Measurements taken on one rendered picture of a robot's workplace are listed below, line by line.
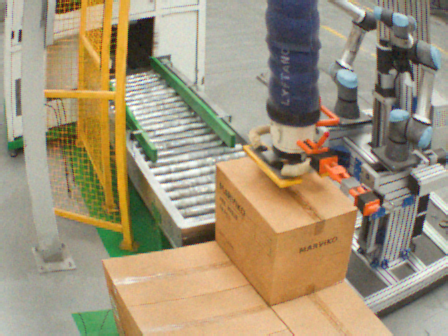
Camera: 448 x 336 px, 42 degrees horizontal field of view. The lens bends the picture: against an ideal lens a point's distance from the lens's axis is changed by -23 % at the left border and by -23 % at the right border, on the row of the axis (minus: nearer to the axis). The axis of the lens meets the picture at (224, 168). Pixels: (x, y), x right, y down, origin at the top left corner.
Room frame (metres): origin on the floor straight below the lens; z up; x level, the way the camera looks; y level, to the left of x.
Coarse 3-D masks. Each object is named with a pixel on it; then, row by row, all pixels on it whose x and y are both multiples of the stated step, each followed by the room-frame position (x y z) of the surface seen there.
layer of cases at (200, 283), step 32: (128, 256) 2.62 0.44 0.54; (160, 256) 2.65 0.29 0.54; (192, 256) 2.66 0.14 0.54; (224, 256) 2.67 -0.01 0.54; (128, 288) 2.35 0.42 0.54; (160, 288) 2.38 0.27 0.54; (192, 288) 2.40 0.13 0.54; (224, 288) 2.41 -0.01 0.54; (128, 320) 2.23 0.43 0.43; (160, 320) 2.13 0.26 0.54; (192, 320) 2.14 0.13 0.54; (224, 320) 2.15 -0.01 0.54; (256, 320) 2.15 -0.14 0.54; (288, 320) 2.13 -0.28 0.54; (320, 320) 2.11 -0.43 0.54; (352, 320) 2.08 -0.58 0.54
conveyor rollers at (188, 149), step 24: (144, 72) 5.03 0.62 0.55; (144, 96) 4.55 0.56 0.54; (168, 96) 4.53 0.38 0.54; (144, 120) 4.16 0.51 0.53; (168, 120) 4.14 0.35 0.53; (192, 120) 4.12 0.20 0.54; (168, 144) 3.78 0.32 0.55; (192, 144) 3.82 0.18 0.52; (216, 144) 3.79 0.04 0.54; (168, 168) 3.49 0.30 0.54; (192, 168) 3.54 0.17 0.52; (168, 192) 3.29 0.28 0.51; (192, 192) 3.25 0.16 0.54; (192, 216) 3.05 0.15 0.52
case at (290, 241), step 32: (224, 192) 2.71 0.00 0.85; (256, 192) 2.56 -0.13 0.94; (288, 192) 2.56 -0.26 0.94; (320, 192) 2.56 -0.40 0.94; (224, 224) 2.71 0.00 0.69; (256, 224) 2.43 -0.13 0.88; (288, 224) 2.32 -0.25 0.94; (320, 224) 2.34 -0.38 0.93; (352, 224) 2.41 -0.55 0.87; (256, 256) 2.41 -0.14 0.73; (288, 256) 2.28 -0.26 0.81; (320, 256) 2.35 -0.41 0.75; (256, 288) 2.39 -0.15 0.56; (288, 288) 2.29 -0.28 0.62; (320, 288) 2.36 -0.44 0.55
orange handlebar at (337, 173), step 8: (328, 112) 2.83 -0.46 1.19; (328, 120) 2.74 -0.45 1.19; (336, 120) 2.75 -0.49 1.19; (304, 144) 2.50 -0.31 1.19; (312, 144) 2.50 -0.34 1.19; (328, 168) 2.31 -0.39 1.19; (336, 168) 2.30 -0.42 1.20; (328, 176) 2.29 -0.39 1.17; (336, 176) 2.25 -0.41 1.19; (344, 176) 2.26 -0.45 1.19; (352, 192) 2.13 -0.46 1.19; (368, 208) 2.02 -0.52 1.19; (376, 208) 2.02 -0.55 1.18
